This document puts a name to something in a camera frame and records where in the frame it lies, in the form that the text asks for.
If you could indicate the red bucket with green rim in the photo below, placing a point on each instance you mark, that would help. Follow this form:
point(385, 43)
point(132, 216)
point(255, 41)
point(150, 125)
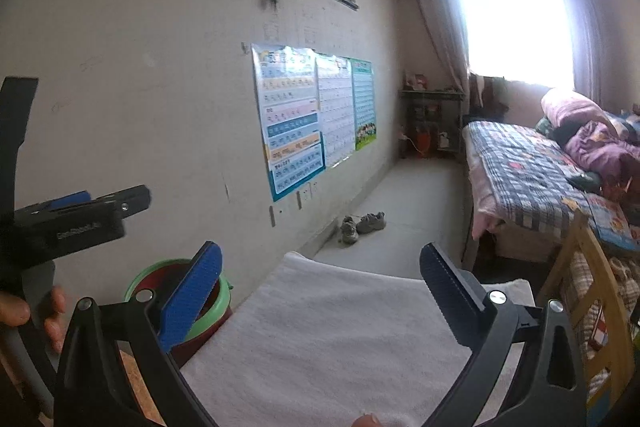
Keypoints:
point(150, 279)

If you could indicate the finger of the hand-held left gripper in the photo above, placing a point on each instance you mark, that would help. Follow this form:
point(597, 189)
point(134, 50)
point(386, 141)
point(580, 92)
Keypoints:
point(132, 201)
point(70, 199)

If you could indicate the pink bed sheet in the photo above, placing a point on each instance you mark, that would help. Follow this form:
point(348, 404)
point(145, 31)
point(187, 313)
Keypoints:
point(485, 202)

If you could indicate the person's right hand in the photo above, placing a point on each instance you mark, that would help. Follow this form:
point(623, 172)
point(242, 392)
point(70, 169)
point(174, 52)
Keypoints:
point(369, 421)

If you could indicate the sheer curtain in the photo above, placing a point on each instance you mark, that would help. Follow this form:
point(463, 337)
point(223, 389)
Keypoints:
point(440, 17)
point(600, 37)

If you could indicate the grey shoe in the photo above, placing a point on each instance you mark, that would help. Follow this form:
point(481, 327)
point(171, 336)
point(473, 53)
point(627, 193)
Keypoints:
point(371, 222)
point(349, 229)

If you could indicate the person's left hand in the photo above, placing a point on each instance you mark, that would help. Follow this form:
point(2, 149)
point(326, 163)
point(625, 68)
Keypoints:
point(12, 309)

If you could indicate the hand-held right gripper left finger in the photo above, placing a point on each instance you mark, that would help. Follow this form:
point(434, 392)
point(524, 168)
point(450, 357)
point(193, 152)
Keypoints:
point(192, 297)

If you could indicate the colourful children's book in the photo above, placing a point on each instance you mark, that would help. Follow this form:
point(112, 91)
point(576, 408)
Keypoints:
point(612, 222)

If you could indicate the purple blanket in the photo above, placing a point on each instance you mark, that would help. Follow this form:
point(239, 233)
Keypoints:
point(605, 147)

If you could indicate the brown checked blanket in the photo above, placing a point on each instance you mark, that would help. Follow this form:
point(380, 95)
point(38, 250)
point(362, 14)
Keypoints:
point(585, 297)

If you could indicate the small red white box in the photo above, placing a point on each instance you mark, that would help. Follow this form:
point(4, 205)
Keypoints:
point(417, 82)

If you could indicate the metal shelf rack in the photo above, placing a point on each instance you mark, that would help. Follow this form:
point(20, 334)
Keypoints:
point(432, 93)

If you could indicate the green wall poster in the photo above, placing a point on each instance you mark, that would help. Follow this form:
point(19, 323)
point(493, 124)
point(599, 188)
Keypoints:
point(364, 102)

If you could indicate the wooden chair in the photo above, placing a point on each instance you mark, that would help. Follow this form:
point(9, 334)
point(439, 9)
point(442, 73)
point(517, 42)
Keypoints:
point(561, 252)

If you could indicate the pink pillow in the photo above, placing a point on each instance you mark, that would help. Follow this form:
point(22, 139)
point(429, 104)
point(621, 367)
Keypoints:
point(575, 107)

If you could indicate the dark hanging clothes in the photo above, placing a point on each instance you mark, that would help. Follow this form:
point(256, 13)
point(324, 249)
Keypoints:
point(487, 97)

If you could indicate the bright window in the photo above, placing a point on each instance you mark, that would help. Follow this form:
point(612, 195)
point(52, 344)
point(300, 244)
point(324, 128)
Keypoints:
point(515, 22)

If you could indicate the white chart wall poster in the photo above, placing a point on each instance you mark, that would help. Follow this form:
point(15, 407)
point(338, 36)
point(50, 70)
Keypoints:
point(336, 112)

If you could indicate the orange bottle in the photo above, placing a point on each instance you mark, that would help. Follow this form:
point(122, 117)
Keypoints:
point(425, 143)

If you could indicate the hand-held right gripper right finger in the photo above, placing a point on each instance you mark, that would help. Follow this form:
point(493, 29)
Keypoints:
point(450, 297)

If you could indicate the white towel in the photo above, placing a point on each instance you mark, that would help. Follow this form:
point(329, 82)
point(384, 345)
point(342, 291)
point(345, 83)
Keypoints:
point(325, 332)

